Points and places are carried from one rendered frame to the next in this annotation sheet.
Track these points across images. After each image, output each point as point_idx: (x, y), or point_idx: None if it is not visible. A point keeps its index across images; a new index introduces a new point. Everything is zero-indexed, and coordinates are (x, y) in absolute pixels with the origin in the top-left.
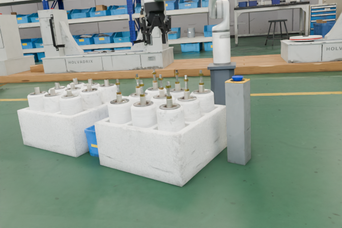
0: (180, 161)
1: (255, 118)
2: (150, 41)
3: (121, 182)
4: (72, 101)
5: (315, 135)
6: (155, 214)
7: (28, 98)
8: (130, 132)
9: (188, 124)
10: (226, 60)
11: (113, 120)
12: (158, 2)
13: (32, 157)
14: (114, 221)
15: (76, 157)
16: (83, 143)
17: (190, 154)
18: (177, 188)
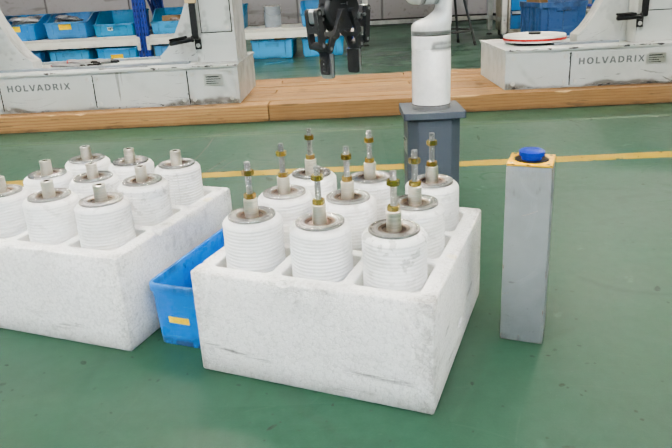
0: (434, 358)
1: (500, 222)
2: (331, 70)
3: (283, 416)
4: (112, 214)
5: (641, 258)
6: None
7: None
8: (298, 293)
9: (428, 265)
10: (443, 98)
11: (241, 263)
12: None
13: (10, 359)
14: None
15: (130, 350)
16: (145, 315)
17: (444, 336)
18: (424, 418)
